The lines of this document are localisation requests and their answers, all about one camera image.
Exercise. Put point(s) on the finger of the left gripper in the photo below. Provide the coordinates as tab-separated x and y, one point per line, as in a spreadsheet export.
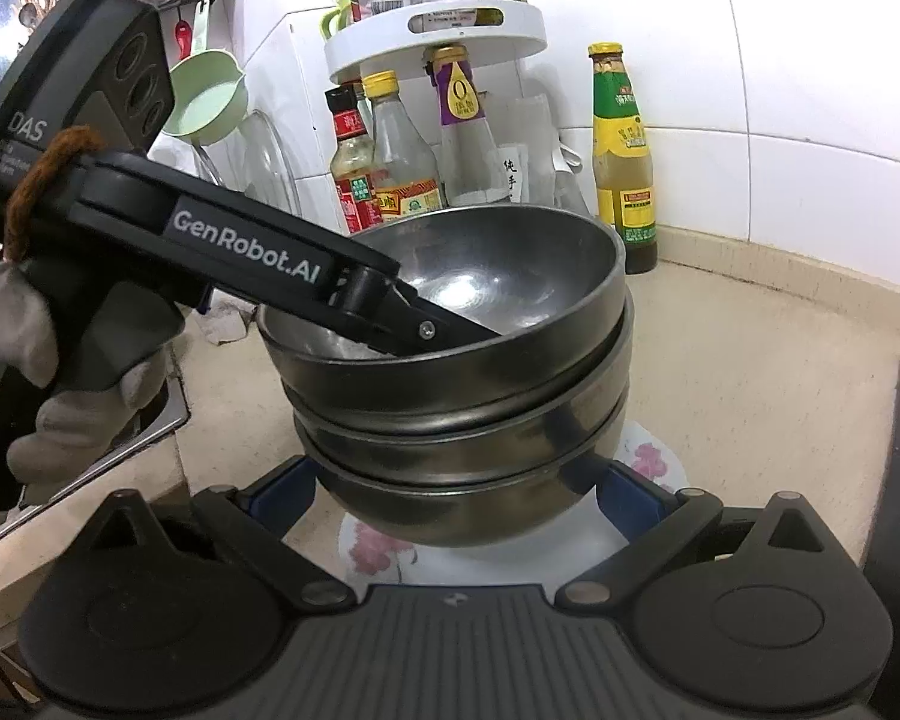
409	325

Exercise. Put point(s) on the red label soy sauce bottle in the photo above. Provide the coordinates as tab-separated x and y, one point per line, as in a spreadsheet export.
352	165

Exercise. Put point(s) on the glass pot lid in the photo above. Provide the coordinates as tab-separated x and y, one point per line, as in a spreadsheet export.
261	170

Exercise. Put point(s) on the green plastic cup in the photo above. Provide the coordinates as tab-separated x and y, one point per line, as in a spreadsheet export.
339	17

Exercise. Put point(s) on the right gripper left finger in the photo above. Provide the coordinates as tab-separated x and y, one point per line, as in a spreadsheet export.
153	612

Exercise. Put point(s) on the yellow cap vinegar bottle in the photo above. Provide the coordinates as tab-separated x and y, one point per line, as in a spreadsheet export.
406	176

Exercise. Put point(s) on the green plastic ladle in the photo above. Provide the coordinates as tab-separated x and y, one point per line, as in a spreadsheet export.
211	97

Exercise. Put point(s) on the left gloved hand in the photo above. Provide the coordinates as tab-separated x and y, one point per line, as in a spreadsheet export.
75	427

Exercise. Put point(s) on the dirty grey rag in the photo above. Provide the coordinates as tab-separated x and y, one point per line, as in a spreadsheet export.
226	319

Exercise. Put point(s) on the steel bowl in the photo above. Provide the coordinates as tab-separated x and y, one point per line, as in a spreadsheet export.
453	514
549	281
480	445

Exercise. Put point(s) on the pink flower plate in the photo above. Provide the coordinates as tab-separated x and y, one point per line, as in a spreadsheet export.
545	553

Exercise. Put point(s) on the purple label fish sauce bottle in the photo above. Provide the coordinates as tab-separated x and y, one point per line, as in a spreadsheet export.
471	170

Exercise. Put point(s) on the green yellow oyster sauce bottle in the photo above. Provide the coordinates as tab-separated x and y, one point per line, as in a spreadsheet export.
621	159

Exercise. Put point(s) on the white two-tier rotating rack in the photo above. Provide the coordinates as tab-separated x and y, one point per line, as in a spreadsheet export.
496	33

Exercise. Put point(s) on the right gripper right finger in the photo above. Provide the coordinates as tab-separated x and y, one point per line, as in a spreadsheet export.
758	610

